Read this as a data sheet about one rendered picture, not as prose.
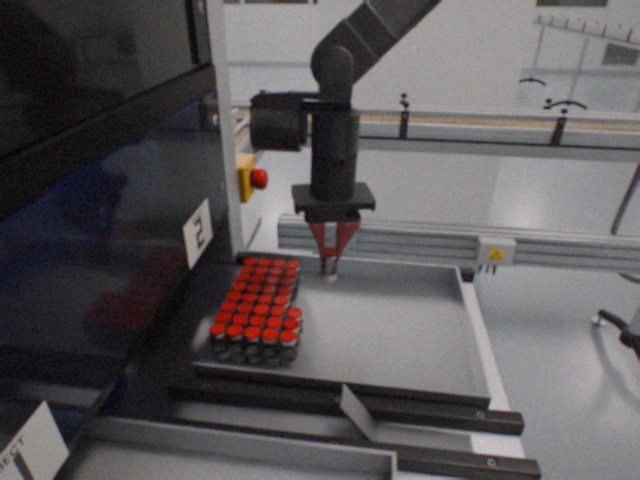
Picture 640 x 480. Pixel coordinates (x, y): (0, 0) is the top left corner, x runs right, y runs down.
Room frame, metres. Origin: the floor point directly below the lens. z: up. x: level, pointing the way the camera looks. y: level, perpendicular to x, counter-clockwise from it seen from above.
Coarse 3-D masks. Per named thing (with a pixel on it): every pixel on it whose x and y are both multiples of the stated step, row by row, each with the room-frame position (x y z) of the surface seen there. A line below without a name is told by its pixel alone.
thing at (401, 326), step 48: (336, 288) 0.56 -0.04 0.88; (384, 288) 0.56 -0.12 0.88; (432, 288) 0.56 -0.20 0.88; (336, 336) 0.45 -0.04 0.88; (384, 336) 0.45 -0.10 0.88; (432, 336) 0.45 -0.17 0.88; (288, 384) 0.35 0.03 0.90; (336, 384) 0.35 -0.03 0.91; (384, 384) 0.34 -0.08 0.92; (432, 384) 0.37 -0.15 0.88; (480, 384) 0.35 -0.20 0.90
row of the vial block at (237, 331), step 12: (264, 264) 0.56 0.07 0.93; (252, 276) 0.53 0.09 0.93; (264, 276) 0.54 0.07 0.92; (252, 288) 0.50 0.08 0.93; (252, 300) 0.47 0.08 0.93; (240, 312) 0.45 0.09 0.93; (252, 312) 0.46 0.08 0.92; (240, 324) 0.43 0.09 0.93; (228, 336) 0.41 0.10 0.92; (240, 336) 0.41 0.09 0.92; (240, 348) 0.41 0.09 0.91; (240, 360) 0.41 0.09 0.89
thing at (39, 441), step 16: (32, 416) 0.19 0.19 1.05; (48, 416) 0.20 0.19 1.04; (32, 432) 0.19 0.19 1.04; (48, 432) 0.20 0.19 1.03; (16, 448) 0.17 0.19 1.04; (32, 448) 0.18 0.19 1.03; (48, 448) 0.19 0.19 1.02; (64, 448) 0.20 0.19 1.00; (0, 464) 0.16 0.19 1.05; (32, 464) 0.18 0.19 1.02; (48, 464) 0.19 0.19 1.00
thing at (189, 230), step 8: (200, 208) 0.51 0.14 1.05; (192, 216) 0.49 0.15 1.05; (200, 216) 0.51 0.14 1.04; (208, 216) 0.54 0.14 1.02; (192, 224) 0.48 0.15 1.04; (208, 224) 0.53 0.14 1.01; (184, 232) 0.46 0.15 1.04; (192, 232) 0.48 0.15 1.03; (208, 232) 0.53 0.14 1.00; (192, 240) 0.48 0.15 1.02; (200, 240) 0.50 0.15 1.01; (208, 240) 0.53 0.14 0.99; (192, 248) 0.47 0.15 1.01; (200, 248) 0.50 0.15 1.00; (192, 256) 0.47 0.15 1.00; (192, 264) 0.47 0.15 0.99
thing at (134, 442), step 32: (96, 416) 0.30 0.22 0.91; (96, 448) 0.28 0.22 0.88; (128, 448) 0.28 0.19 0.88; (160, 448) 0.28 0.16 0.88; (192, 448) 0.28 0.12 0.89; (224, 448) 0.28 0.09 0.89; (256, 448) 0.27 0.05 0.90; (288, 448) 0.27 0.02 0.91; (320, 448) 0.26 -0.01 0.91; (352, 448) 0.26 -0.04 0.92
